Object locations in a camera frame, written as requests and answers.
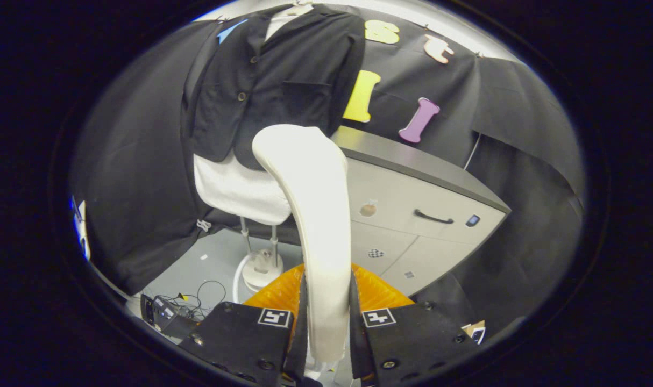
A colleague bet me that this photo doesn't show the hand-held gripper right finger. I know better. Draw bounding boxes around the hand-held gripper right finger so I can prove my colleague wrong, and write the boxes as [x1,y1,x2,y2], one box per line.
[350,262,480,385]

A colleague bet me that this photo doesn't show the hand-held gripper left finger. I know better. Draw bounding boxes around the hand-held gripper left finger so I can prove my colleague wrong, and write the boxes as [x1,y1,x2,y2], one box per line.
[177,263,308,385]

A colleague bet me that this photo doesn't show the white garment steamer base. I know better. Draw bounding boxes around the white garment steamer base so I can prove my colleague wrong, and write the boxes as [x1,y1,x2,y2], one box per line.
[239,218,285,292]

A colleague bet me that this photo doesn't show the white garment steamer nozzle with hose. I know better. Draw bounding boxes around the white garment steamer nozzle with hose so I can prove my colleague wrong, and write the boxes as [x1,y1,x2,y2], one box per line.
[232,125,354,377]

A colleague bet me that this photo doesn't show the black suit jacket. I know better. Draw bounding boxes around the black suit jacket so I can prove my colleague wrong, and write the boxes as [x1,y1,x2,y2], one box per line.
[180,4,366,171]

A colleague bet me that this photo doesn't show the cardboard piece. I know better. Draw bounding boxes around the cardboard piece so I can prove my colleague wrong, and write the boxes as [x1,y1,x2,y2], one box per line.
[461,320,487,345]

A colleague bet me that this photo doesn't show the black electronic box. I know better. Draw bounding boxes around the black electronic box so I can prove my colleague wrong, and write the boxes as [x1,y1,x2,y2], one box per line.
[140,294,198,338]

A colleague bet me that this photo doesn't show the grey cabinet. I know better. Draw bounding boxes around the grey cabinet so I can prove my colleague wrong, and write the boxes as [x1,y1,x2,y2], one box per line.
[331,126,512,297]

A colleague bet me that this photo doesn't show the black backdrop cloth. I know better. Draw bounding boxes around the black backdrop cloth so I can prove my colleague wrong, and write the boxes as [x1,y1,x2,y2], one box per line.
[68,4,585,336]

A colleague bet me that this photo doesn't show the black cables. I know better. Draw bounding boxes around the black cables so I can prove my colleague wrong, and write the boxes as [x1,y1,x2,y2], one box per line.
[162,279,228,323]

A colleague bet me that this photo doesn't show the white cable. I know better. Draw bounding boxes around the white cable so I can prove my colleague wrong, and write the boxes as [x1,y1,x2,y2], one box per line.
[464,133,482,170]

